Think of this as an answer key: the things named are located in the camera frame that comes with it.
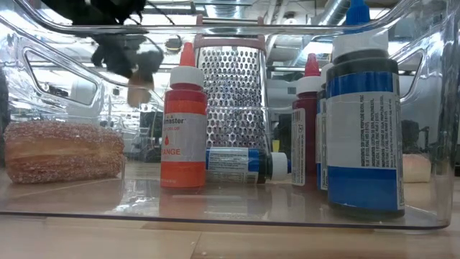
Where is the black metal stand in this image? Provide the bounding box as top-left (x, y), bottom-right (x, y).
top-left (401, 119), bottom-right (431, 155)

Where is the tan ring doughnut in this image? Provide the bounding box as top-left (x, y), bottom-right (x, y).
top-left (126, 71), bottom-right (156, 108)

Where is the red food colouring bottle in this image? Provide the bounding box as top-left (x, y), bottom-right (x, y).
top-left (290, 53), bottom-right (323, 188)

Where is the sugared churro pastry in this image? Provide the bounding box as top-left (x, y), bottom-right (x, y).
top-left (2, 119), bottom-right (126, 185)

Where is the steel box grater pink handle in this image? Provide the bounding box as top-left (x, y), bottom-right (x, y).
top-left (193, 14), bottom-right (273, 152)

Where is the black screen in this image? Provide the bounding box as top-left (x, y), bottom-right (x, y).
top-left (139, 110), bottom-right (165, 163)

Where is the clear plastic bin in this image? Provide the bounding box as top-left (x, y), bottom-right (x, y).
top-left (0, 0), bottom-right (456, 231)

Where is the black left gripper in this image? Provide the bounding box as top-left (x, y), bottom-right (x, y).
top-left (41, 0), bottom-right (165, 84)

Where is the blue food colouring bottle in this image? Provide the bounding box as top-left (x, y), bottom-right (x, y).
top-left (325, 0), bottom-right (406, 219)
top-left (205, 146), bottom-right (293, 185)
top-left (315, 61), bottom-right (334, 191)

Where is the pale peach bun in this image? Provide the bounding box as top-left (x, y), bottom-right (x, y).
top-left (401, 153), bottom-right (432, 184)

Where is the silver ventilation duct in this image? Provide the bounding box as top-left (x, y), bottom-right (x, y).
top-left (316, 0), bottom-right (355, 27)

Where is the orange food colouring bottle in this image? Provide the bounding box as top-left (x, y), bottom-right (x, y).
top-left (160, 42), bottom-right (208, 189)

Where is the black ceiling fixture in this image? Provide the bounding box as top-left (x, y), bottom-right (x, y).
top-left (164, 35), bottom-right (184, 54)

